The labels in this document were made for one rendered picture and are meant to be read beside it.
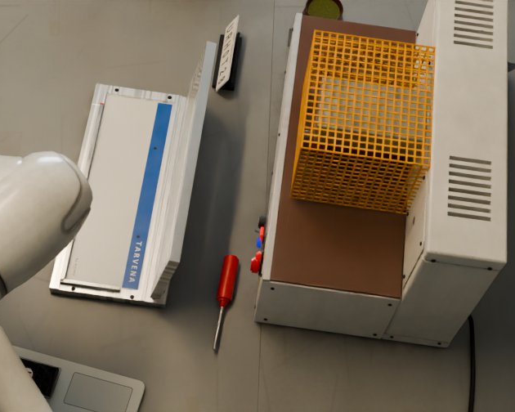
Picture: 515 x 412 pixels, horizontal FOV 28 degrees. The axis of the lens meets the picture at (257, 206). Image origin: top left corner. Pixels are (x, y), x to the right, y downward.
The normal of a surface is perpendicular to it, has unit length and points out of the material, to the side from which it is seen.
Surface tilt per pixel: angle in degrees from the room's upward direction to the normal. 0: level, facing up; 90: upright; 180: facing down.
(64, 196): 40
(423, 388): 0
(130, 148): 0
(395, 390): 0
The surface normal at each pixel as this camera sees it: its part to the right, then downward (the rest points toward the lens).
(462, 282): -0.11, 0.88
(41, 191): 0.32, -0.41
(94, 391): 0.07, -0.46
